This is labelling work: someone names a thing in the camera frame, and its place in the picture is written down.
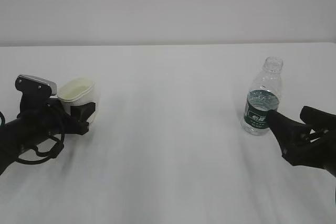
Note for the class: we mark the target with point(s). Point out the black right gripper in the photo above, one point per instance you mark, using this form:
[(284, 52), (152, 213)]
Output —
[(311, 144)]

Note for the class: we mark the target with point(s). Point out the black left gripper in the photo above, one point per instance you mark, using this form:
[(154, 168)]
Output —
[(41, 117)]

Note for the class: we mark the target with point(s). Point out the white paper cup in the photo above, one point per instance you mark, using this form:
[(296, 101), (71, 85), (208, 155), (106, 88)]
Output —
[(78, 92)]

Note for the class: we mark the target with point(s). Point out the clear green-label water bottle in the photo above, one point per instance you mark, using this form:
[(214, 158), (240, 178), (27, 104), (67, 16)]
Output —
[(263, 95)]

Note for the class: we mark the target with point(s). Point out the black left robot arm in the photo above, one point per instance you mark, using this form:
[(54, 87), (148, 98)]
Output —
[(12, 152)]

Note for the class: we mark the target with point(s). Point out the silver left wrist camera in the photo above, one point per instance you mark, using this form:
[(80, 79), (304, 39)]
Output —
[(28, 84)]

